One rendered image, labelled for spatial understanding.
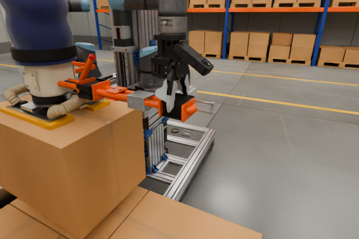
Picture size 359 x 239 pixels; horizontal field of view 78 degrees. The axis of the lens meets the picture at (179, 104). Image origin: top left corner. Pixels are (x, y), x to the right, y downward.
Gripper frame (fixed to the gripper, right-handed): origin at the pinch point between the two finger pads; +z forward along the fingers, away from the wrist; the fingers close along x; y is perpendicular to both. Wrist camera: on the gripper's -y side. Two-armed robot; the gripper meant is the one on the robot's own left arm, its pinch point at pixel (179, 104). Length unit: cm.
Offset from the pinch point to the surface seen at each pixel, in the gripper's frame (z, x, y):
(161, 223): 66, -8, 14
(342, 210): 120, -125, -80
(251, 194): 120, -107, -13
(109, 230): 66, 6, 32
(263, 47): 77, -713, 88
